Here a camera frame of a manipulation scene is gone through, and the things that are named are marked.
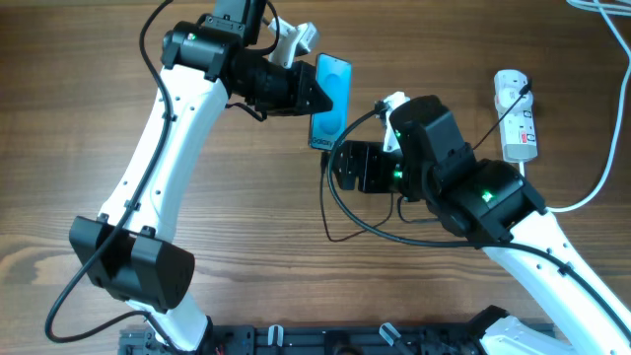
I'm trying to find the white cables in corner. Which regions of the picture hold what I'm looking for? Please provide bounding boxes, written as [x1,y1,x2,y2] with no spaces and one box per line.
[565,0,631,19]

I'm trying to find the white power strip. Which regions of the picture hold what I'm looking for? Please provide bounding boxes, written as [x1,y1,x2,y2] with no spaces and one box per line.
[494,69,538,163]

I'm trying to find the Galaxy S25 smartphone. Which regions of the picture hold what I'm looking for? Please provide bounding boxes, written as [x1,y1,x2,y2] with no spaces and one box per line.
[309,53,353,151]

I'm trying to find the white USB charger plug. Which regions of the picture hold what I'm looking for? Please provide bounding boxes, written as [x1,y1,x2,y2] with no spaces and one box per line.
[495,87,533,112]

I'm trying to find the black USB charging cable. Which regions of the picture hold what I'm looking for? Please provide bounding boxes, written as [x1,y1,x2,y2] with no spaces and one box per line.
[318,78,534,244]

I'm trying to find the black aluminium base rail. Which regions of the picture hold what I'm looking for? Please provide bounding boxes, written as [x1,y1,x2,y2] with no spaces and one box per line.
[117,322,558,355]

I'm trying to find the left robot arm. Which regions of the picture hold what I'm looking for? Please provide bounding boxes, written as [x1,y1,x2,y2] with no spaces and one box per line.
[69,1,332,354]

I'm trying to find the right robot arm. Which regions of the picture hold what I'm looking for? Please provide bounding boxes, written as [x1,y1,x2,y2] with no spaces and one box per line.
[367,96,630,354]

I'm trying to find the white power strip cord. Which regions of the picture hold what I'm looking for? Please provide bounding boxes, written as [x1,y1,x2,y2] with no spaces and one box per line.
[517,0,631,214]

